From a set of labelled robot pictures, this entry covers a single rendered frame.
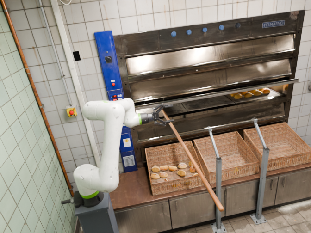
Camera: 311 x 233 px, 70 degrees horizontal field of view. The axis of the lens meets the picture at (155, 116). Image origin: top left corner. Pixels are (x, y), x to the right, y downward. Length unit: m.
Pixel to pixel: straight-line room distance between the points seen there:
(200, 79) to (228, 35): 0.51
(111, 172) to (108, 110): 0.36
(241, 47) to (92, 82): 1.56
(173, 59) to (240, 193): 1.59
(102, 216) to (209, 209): 1.39
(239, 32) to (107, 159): 1.83
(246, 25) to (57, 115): 2.10
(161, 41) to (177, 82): 0.45
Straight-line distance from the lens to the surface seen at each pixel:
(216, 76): 2.51
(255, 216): 3.03
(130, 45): 2.23
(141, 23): 2.21
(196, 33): 2.35
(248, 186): 2.66
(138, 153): 2.64
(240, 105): 2.75
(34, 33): 2.30
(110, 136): 1.31
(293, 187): 3.02
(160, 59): 2.28
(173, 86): 2.37
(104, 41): 2.18
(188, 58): 2.34
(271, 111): 3.03
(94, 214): 1.58
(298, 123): 3.36
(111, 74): 2.23
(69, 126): 2.49
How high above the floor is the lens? 2.26
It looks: 25 degrees down
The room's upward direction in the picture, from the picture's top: 7 degrees counter-clockwise
